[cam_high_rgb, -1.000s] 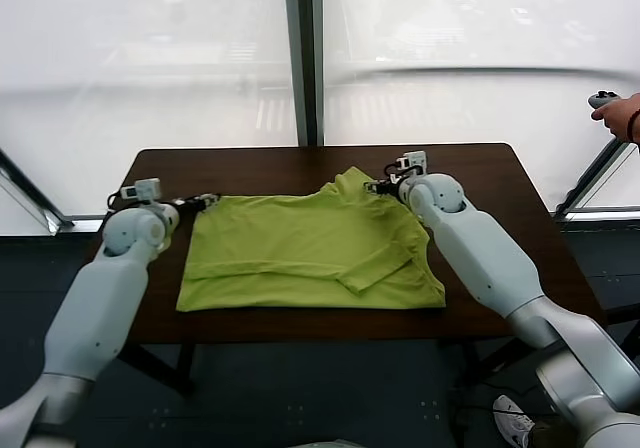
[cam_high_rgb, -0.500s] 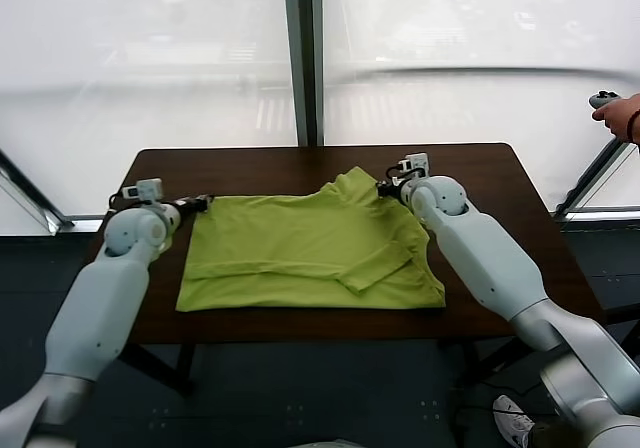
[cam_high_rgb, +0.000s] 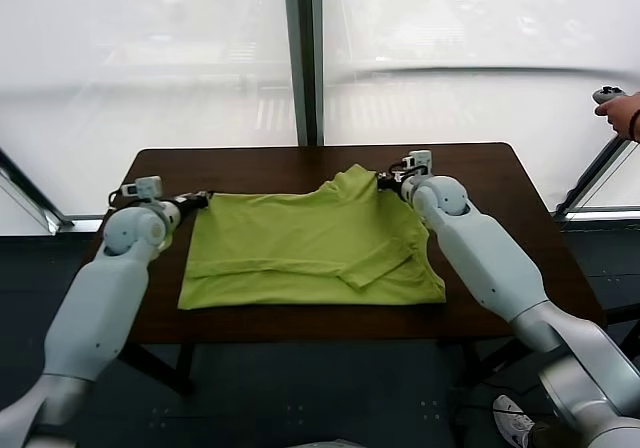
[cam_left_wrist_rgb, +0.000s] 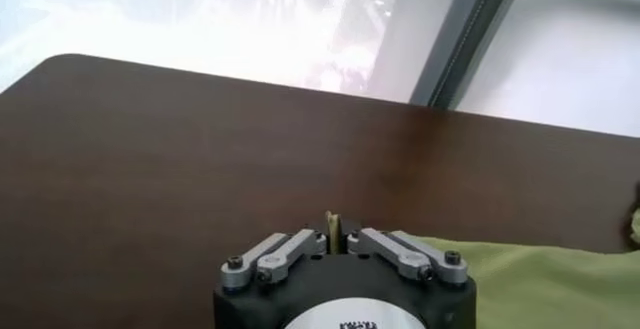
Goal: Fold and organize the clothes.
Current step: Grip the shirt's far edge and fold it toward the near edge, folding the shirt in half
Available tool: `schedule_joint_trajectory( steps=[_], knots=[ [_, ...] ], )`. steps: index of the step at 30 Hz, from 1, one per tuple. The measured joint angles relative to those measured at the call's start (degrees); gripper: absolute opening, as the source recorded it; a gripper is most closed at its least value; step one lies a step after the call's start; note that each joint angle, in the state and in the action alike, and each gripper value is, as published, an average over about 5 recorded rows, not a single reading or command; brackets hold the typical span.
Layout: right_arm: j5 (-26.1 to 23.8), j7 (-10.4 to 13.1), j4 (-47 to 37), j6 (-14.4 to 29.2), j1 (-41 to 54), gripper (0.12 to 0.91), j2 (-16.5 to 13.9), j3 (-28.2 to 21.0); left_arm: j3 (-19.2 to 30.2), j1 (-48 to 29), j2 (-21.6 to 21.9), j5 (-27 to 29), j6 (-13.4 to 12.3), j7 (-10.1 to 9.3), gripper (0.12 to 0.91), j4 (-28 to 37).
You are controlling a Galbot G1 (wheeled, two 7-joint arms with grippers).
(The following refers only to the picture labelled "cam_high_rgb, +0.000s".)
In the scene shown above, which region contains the lime green t-shirt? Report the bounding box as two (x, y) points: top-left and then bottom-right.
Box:
(178, 163), (446, 312)

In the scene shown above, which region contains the grey robot torso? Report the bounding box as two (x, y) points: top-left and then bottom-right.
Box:
(307, 437), (374, 448)

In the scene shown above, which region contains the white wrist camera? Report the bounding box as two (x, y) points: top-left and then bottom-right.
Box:
(121, 176), (164, 200)
(401, 149), (435, 177)

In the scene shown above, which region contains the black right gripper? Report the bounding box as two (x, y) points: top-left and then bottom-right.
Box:
(374, 170), (409, 195)

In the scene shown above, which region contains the grey slanted window frame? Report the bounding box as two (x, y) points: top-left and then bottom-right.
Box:
(0, 145), (77, 239)
(552, 132), (640, 225)

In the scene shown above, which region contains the white sneaker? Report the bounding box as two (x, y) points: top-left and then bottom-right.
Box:
(492, 394), (536, 448)

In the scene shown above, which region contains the grey handheld controller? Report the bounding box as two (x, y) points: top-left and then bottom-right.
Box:
(592, 85), (629, 105)

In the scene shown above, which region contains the dark curved railing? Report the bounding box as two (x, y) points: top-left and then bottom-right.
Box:
(342, 65), (636, 89)

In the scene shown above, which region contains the person's bare hand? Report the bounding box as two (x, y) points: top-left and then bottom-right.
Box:
(594, 96), (635, 138)

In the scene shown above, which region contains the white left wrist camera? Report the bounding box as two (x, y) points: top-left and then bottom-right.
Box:
(121, 176), (164, 200)

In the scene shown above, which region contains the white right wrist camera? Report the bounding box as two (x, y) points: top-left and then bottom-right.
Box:
(401, 149), (435, 177)

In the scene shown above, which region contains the olive trouser leg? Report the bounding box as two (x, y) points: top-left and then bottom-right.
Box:
(528, 419), (571, 448)

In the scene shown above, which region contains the dark upright window mullion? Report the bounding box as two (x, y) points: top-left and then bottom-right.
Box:
(282, 0), (326, 150)

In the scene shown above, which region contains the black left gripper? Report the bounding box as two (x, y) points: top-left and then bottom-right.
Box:
(175, 191), (217, 216)

